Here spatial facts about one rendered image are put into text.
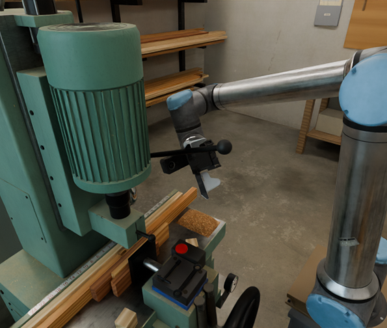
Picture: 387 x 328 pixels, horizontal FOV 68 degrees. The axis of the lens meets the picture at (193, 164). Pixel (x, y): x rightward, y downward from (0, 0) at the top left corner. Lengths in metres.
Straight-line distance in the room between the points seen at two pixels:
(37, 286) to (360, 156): 0.93
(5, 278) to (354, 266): 0.99
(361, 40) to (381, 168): 3.01
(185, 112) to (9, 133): 0.49
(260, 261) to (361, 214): 1.42
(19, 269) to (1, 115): 0.55
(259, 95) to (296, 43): 2.98
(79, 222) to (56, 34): 0.46
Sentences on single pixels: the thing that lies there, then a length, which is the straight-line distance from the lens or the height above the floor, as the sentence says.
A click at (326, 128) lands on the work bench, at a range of 3.42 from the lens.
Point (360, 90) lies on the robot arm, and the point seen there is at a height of 1.40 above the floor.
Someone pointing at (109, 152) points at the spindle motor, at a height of 1.29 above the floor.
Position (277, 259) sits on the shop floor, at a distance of 2.13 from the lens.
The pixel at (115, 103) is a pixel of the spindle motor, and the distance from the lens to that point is 0.54.
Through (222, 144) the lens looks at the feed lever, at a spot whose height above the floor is 1.27.
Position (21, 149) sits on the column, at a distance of 0.76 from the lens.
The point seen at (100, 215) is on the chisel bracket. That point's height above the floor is 1.07.
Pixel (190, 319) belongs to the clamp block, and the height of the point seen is 0.94.
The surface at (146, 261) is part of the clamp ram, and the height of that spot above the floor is 0.96.
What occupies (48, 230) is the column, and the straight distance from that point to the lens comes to 0.89.
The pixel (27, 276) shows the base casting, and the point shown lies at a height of 0.80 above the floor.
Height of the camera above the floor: 1.56
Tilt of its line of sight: 31 degrees down
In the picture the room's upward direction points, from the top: straight up
